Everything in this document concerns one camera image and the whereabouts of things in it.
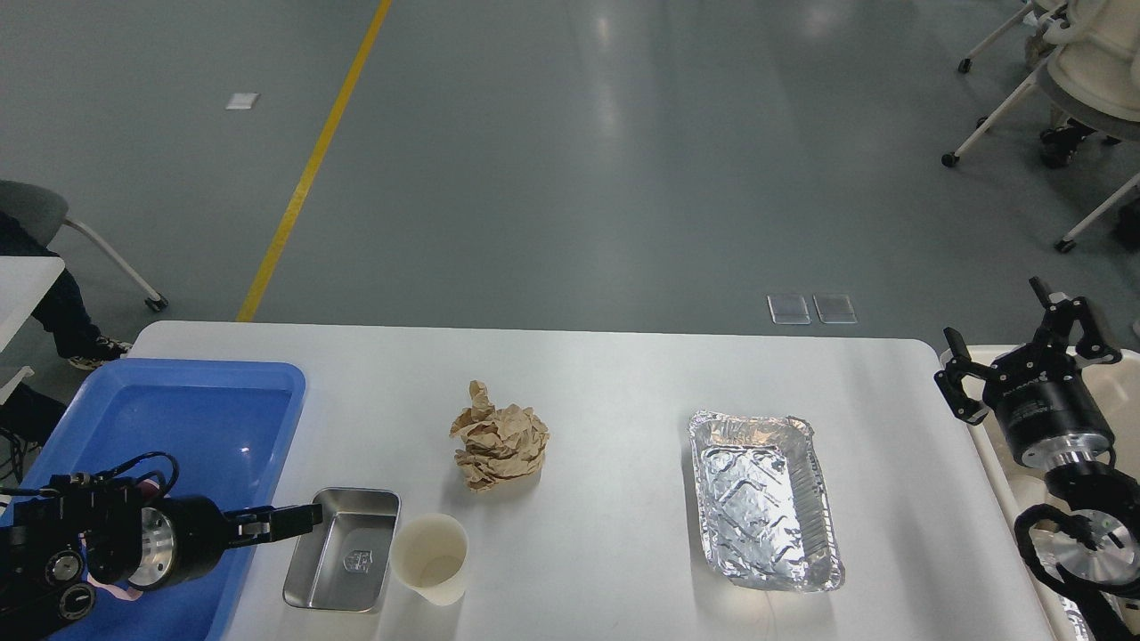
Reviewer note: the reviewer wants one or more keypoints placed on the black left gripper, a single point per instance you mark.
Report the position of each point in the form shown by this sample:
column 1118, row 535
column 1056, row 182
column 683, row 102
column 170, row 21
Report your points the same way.
column 184, row 538

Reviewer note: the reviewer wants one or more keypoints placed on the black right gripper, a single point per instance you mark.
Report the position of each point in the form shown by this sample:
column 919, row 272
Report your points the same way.
column 1037, row 393

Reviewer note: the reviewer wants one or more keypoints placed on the stainless steel tray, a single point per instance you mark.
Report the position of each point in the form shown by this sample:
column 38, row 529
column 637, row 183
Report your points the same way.
column 341, row 566

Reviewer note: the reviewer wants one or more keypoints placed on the aluminium foil tray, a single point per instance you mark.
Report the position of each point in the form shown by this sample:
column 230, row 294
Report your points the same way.
column 762, row 505

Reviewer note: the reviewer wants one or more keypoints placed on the pink ribbed mug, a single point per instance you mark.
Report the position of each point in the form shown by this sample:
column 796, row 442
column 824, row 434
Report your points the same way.
column 120, row 589

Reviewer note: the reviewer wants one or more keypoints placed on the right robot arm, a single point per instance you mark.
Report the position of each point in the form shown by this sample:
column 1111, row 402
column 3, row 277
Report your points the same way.
column 1085, row 550

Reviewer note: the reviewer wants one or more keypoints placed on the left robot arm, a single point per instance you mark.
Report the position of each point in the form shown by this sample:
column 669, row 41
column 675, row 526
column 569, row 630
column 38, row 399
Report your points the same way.
column 120, row 526

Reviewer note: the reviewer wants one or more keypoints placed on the blue plastic bin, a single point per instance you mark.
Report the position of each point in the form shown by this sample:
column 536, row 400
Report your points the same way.
column 229, row 424

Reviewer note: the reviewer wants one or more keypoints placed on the cream paper cup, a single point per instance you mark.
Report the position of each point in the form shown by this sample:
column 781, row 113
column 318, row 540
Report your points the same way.
column 429, row 555

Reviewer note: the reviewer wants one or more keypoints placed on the white cup in bin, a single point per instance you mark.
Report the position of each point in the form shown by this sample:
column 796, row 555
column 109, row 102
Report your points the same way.
column 1028, row 492

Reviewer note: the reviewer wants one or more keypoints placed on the floor outlet cover right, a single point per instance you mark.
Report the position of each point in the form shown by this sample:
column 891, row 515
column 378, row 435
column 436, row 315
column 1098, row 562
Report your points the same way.
column 835, row 309

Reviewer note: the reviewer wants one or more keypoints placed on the floor outlet cover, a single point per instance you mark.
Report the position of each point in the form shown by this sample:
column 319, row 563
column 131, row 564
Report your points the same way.
column 789, row 310
column 835, row 309

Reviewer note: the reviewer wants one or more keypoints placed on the floor outlet cover left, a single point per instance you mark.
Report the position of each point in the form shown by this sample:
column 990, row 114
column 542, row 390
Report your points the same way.
column 789, row 310

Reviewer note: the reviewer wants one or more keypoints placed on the crumpled brown paper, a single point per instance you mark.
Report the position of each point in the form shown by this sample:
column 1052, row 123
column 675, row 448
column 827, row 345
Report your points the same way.
column 498, row 444

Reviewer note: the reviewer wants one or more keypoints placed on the white office chair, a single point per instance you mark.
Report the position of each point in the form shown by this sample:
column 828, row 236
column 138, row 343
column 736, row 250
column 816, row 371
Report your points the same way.
column 1091, row 76

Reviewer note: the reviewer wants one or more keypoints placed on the person in dark trousers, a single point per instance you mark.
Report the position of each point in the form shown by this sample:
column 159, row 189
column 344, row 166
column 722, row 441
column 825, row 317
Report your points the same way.
column 61, row 311

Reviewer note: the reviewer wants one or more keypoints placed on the foil tray in bin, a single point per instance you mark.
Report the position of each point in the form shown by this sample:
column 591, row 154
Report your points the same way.
column 1075, row 626

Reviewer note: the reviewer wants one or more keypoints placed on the white side table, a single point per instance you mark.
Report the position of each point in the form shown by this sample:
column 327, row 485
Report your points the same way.
column 24, row 282

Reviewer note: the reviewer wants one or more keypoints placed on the grey office chair left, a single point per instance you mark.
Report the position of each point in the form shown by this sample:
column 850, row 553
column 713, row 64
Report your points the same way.
column 43, row 212

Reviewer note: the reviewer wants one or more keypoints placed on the white floor paper scrap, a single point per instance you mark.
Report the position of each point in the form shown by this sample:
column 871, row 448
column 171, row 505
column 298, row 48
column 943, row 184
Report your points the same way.
column 241, row 101

